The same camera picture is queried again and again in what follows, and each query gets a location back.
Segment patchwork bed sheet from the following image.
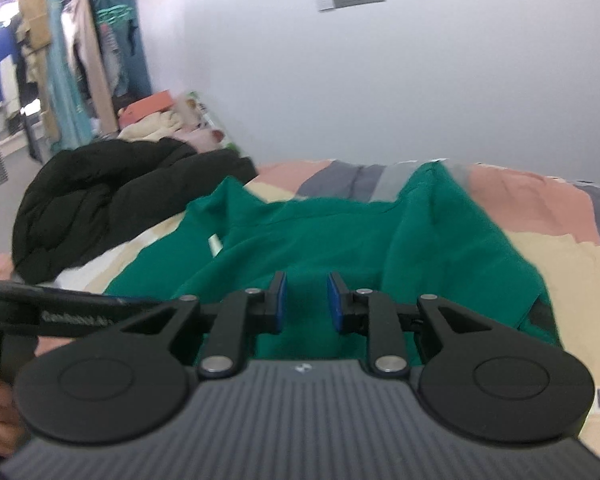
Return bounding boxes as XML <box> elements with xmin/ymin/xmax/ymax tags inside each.
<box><xmin>0</xmin><ymin>159</ymin><xmax>600</xmax><ymax>466</ymax></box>

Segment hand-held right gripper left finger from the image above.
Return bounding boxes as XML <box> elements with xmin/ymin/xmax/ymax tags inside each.
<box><xmin>95</xmin><ymin>271</ymin><xmax>287</xmax><ymax>380</ymax></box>

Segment green hoodie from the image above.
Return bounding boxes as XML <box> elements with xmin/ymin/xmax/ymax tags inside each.
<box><xmin>102</xmin><ymin>161</ymin><xmax>566</xmax><ymax>366</ymax></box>

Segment cream plush blanket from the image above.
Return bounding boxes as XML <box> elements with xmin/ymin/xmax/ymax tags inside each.
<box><xmin>117</xmin><ymin>110</ymin><xmax>186</xmax><ymax>142</ymax></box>

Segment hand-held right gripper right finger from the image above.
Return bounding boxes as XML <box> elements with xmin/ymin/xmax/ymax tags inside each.
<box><xmin>326</xmin><ymin>271</ymin><xmax>511</xmax><ymax>378</ymax></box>

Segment teal clothes hangers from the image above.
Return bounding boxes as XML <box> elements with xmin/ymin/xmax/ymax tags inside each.
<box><xmin>92</xmin><ymin>0</ymin><xmax>136</xmax><ymax>26</ymax></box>

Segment person's left hand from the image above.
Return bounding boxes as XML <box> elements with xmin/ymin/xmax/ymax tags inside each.
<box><xmin>0</xmin><ymin>370</ymin><xmax>33</xmax><ymax>458</ymax></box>

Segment pink hanging pants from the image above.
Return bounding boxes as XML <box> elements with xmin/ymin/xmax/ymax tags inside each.
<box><xmin>62</xmin><ymin>0</ymin><xmax>118</xmax><ymax>136</ymax></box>

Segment black puffer jacket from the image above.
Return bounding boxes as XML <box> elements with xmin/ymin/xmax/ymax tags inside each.
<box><xmin>11</xmin><ymin>136</ymin><xmax>258</xmax><ymax>285</ymax></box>

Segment white printed bag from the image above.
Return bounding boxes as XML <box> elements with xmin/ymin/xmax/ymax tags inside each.
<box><xmin>177</xmin><ymin>91</ymin><xmax>241</xmax><ymax>153</ymax></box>

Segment beige hanging garment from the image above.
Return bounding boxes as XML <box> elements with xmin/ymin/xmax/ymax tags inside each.
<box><xmin>17</xmin><ymin>0</ymin><xmax>61</xmax><ymax>143</ymax></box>

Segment pink plush toy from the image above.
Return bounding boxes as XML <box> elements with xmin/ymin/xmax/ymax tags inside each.
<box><xmin>182</xmin><ymin>127</ymin><xmax>228</xmax><ymax>152</ymax></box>

